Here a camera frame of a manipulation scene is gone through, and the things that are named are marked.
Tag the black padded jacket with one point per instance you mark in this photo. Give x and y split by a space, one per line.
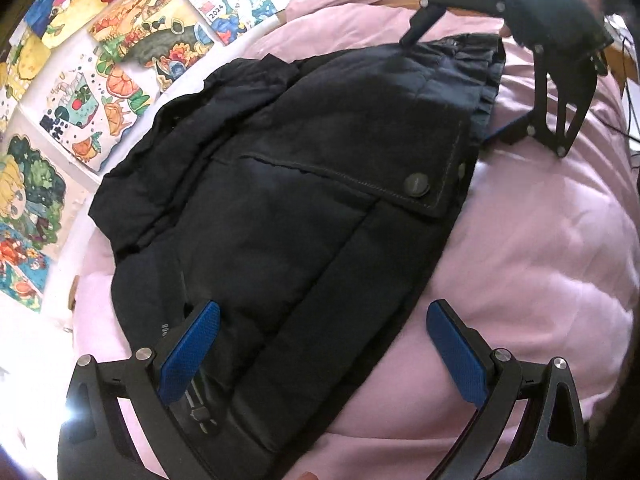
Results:
300 185

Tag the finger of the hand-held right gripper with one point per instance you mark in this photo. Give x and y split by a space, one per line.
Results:
425 15
545 120

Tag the wooden bed frame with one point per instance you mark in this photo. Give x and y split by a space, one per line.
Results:
619 67

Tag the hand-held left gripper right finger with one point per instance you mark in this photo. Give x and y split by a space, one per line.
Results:
457 355

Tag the pink bed sheet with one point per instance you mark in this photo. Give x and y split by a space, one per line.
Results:
525 235

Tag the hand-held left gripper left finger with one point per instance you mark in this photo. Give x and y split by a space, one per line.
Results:
192 355

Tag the person's right hand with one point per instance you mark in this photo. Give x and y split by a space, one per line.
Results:
506 31

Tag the group of colourful wall drawings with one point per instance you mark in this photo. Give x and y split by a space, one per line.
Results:
100 60

